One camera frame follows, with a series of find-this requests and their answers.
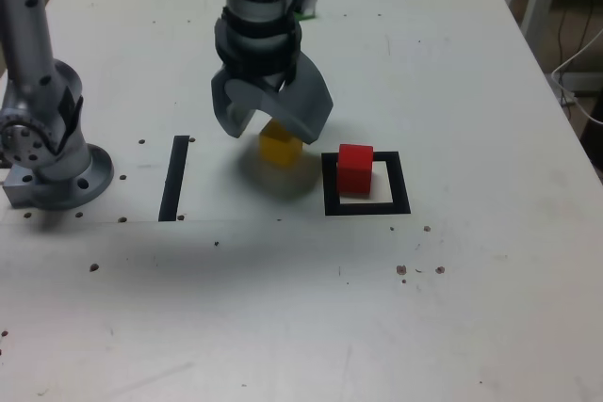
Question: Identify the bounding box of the black tape strip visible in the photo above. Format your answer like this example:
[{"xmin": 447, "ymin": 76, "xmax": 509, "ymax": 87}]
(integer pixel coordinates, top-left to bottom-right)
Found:
[{"xmin": 158, "ymin": 135, "xmax": 190, "ymax": 223}]

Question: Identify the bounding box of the black tape square outline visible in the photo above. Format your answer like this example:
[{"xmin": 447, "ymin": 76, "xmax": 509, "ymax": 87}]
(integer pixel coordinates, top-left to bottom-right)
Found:
[{"xmin": 320, "ymin": 151, "xmax": 412, "ymax": 217}]

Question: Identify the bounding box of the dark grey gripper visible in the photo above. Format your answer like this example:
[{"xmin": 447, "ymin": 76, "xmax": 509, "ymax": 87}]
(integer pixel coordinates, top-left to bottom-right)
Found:
[{"xmin": 210, "ymin": 52, "xmax": 334, "ymax": 146}]

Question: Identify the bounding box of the yellow cube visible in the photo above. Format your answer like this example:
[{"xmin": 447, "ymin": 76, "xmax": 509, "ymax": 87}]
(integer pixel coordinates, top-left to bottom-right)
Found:
[{"xmin": 258, "ymin": 119, "xmax": 303, "ymax": 168}]

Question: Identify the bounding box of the red cube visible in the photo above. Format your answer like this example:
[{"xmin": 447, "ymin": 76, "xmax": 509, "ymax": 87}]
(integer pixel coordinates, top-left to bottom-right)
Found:
[{"xmin": 337, "ymin": 143, "xmax": 375, "ymax": 196}]

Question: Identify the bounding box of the white cable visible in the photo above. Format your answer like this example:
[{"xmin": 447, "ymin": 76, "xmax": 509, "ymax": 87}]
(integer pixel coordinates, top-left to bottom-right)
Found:
[{"xmin": 549, "ymin": 27, "xmax": 603, "ymax": 125}]

